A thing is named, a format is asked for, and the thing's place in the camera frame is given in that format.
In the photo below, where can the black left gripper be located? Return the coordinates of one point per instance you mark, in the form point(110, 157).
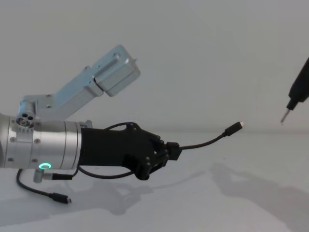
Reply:
point(106, 147)

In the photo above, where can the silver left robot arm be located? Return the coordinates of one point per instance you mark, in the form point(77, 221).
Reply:
point(53, 145)

